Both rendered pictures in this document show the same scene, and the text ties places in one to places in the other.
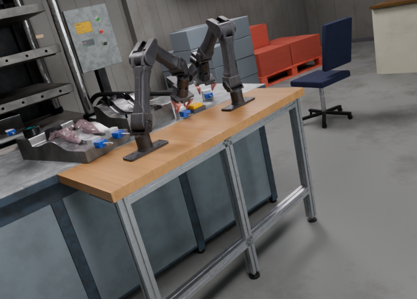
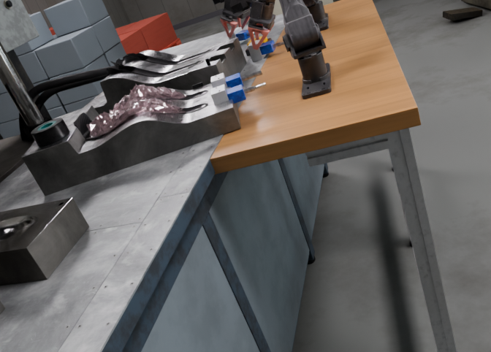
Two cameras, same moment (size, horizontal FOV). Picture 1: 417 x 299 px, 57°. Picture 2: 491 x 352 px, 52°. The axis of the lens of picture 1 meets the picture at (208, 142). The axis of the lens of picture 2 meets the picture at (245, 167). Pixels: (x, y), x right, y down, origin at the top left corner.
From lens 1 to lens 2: 1.28 m
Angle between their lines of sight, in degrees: 30
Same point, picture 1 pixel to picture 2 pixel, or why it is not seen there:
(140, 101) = not seen: outside the picture
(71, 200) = (217, 212)
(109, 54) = (19, 24)
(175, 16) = not seen: outside the picture
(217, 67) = (87, 64)
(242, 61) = (112, 52)
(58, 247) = (229, 303)
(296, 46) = (148, 32)
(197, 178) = not seen: hidden behind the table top
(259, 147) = not seen: hidden behind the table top
